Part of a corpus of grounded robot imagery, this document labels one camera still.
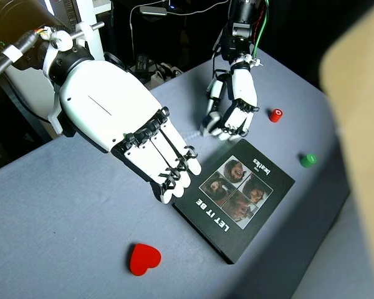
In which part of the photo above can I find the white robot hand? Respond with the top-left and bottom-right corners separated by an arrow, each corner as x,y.
200,65 -> 259,141
58,59 -> 203,205

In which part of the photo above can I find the grey tape measure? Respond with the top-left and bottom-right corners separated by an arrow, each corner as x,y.
182,123 -> 237,144

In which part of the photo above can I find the black Beatles book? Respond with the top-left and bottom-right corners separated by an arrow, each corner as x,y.
172,138 -> 296,265

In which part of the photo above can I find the red cylinder block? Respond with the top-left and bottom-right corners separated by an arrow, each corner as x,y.
268,108 -> 284,123

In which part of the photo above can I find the black power adapter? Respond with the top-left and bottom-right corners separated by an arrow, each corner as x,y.
135,54 -> 150,75

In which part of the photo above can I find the green cylinder block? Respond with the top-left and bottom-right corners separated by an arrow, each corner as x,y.
300,153 -> 318,169

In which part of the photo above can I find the flat silver device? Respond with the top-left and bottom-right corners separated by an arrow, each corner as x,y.
139,5 -> 168,17

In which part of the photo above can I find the blurred beige panel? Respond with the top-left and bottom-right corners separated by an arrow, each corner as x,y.
319,0 -> 374,299

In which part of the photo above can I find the grey table cloth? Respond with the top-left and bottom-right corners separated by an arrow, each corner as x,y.
0,48 -> 359,299

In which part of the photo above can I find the red heart block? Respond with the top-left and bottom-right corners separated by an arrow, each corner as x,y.
129,243 -> 162,277

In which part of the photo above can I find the power strip with red switch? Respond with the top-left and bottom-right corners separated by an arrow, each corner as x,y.
126,61 -> 185,91

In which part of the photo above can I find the thin white cable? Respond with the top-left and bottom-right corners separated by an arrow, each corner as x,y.
129,0 -> 172,68

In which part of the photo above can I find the white frame post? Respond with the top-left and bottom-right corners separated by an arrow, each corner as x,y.
75,0 -> 105,60

